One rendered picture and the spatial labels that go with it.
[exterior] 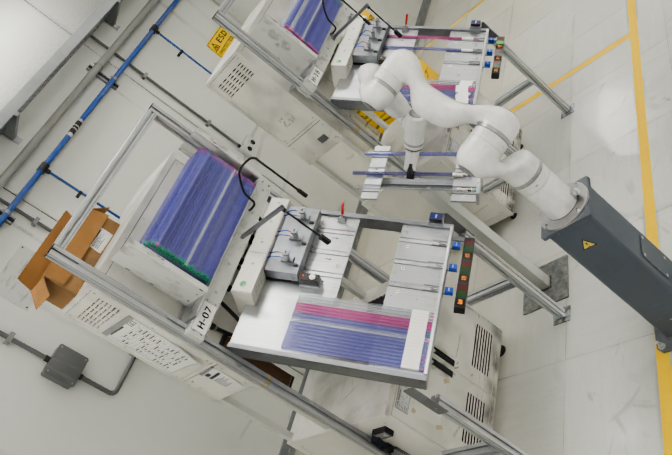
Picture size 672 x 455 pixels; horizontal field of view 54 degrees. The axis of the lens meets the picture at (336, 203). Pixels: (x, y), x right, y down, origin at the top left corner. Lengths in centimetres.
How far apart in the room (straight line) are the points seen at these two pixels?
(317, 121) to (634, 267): 177
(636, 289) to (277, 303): 126
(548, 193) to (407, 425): 102
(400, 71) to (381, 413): 124
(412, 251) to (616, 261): 74
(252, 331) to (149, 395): 153
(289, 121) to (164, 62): 164
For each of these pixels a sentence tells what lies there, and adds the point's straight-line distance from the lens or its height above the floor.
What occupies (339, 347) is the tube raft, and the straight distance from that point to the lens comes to 235.
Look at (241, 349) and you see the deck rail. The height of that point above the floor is 118.
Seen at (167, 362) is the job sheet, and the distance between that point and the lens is 271.
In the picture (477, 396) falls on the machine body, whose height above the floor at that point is 17.
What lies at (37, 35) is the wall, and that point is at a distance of 465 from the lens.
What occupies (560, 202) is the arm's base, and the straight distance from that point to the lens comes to 221.
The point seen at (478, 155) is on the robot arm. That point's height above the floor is 109.
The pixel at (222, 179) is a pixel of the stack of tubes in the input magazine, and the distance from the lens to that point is 263.
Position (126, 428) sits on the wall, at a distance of 381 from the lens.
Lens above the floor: 199
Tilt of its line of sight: 19 degrees down
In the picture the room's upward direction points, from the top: 53 degrees counter-clockwise
